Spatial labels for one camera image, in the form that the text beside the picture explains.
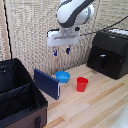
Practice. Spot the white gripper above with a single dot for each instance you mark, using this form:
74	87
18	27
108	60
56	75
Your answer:
62	38

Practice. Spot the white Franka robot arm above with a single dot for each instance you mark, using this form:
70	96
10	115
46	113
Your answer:
71	12

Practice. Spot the black air fryer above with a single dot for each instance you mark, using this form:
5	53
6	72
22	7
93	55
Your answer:
110	55

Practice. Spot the blue plastic bowl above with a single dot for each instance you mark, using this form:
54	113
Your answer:
62	77

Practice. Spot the dark blue book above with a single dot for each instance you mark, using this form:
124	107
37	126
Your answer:
46	83

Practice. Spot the red plastic cup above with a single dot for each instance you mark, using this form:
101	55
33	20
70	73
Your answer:
82	85

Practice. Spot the black fabric storage box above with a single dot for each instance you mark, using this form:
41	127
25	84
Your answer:
18	96

